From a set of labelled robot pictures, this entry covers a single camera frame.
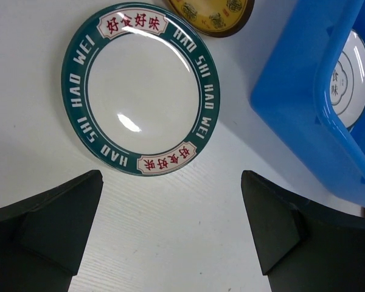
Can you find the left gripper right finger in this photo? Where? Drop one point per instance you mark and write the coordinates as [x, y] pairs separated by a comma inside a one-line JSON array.
[[303, 245]]

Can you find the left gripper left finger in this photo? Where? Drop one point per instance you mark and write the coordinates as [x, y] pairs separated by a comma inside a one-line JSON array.
[[43, 237]]

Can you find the white plate with flower emblem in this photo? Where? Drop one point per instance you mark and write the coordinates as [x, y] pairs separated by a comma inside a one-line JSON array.
[[347, 83]]

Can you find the green rim plate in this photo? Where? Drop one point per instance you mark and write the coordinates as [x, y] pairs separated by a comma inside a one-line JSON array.
[[140, 89]]

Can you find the yellow patterned plate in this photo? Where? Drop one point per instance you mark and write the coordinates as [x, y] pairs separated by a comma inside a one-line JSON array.
[[214, 18]]

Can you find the blue plastic bin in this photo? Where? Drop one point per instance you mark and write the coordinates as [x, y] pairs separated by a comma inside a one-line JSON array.
[[292, 95]]

